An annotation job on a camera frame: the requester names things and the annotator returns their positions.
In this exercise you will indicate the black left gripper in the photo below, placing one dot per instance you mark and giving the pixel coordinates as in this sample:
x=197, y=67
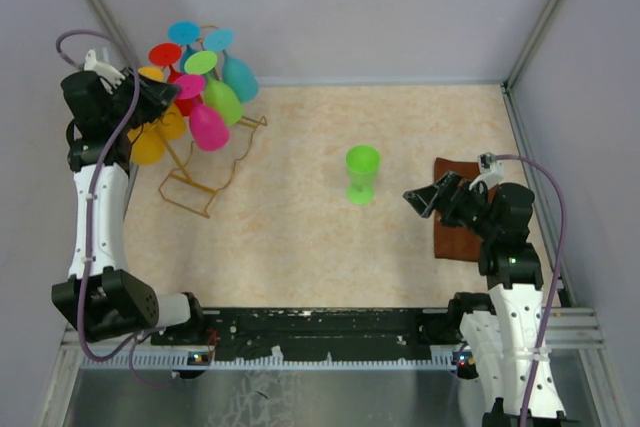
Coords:
x=156, y=96

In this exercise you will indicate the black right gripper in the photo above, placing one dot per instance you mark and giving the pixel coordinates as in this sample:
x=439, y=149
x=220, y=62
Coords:
x=446, y=195

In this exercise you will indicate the pink wine glass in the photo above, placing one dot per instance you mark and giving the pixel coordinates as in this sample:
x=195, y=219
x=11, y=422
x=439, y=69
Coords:
x=206, y=125

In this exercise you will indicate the green wine glass front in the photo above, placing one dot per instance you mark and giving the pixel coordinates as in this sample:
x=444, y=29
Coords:
x=362, y=164

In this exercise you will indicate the green wine glass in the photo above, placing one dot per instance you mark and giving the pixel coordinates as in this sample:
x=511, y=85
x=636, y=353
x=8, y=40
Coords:
x=362, y=164
x=216, y=94

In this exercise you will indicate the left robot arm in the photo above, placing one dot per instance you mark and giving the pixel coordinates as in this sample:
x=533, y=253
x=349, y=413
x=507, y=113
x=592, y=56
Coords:
x=101, y=299

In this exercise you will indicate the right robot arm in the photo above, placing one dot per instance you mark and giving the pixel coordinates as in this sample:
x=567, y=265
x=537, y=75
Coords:
x=504, y=328

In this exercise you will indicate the orange wine glass rear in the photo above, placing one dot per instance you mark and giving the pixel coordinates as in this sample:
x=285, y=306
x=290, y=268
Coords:
x=171, y=124

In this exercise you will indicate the orange wine glass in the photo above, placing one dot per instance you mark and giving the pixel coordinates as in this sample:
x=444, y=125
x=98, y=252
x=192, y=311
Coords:
x=171, y=124
x=147, y=147

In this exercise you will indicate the orange wine glass front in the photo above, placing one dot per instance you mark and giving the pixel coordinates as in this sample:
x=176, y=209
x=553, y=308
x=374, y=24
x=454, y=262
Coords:
x=147, y=147

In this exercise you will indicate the red wine glass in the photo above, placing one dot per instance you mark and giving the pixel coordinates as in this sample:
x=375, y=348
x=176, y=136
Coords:
x=165, y=55

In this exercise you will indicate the green wine glass rear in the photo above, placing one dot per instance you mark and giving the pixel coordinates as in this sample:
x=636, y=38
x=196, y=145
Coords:
x=216, y=94

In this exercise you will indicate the teal wine glass rear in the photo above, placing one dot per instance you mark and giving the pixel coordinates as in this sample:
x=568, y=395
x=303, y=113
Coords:
x=187, y=35

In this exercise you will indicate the teal wine glass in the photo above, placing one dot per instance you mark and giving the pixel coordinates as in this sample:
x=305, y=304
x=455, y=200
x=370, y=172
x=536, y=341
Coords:
x=187, y=35
x=235, y=72

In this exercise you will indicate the teal wine glass front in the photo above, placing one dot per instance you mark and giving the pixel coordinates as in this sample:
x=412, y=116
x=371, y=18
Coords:
x=235, y=72

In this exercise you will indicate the brown cloth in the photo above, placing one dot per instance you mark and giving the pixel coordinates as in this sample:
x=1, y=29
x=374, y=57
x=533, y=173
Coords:
x=455, y=243

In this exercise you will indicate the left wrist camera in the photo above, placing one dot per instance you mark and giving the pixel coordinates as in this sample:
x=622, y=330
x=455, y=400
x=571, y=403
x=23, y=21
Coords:
x=96, y=60

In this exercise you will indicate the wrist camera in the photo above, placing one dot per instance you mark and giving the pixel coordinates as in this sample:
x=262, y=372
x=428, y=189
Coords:
x=491, y=173
x=96, y=60

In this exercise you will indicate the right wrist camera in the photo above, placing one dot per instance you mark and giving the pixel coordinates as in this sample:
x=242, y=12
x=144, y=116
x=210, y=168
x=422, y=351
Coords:
x=491, y=173

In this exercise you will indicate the gold wire glass rack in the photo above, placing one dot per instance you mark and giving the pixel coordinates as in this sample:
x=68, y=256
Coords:
x=198, y=177

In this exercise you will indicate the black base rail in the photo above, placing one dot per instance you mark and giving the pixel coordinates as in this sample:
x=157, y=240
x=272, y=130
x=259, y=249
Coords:
x=369, y=334

